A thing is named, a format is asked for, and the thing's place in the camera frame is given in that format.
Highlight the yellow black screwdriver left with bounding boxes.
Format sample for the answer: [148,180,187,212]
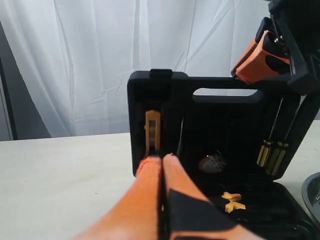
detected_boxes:
[256,97,284,167]

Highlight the black plastic tool case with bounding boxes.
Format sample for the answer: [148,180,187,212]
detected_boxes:
[127,69,320,240]

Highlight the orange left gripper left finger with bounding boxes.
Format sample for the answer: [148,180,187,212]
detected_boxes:
[75,156,162,240]

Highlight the yellow black screwdriver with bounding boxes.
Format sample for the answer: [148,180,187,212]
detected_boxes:
[265,96,301,176]
[256,97,284,167]

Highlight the yellow measuring tape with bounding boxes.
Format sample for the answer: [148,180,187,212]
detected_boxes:
[198,154,227,174]

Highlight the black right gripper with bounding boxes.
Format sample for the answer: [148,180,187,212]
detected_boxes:
[230,0,320,95]

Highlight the round stainless steel tray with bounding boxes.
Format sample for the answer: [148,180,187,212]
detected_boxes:
[301,172,320,229]

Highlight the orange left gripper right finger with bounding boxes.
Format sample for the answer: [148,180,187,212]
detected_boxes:
[162,153,262,240]

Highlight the white backdrop curtain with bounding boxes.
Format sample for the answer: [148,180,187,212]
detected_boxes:
[0,0,269,137]

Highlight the yellow utility knife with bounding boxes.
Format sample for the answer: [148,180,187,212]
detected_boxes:
[144,110,161,157]

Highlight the yellow handled pliers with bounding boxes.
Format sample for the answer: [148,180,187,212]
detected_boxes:
[221,191,246,213]

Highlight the yellow black screwdriver right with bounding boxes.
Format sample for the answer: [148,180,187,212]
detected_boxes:
[265,96,301,176]

